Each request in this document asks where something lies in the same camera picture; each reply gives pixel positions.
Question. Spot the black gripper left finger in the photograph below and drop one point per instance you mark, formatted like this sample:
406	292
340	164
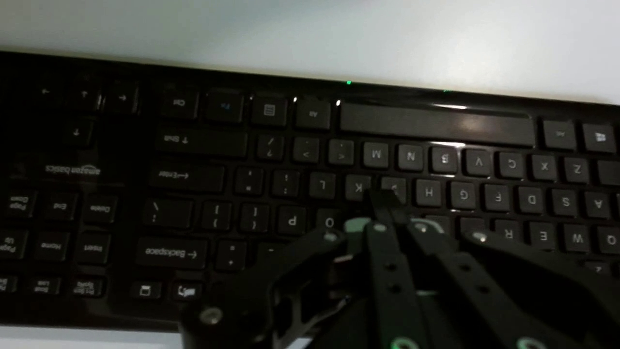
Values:
389	284

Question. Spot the black computer keyboard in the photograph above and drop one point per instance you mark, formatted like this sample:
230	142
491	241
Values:
214	175

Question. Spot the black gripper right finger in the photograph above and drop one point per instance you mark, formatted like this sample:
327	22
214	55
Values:
491	284

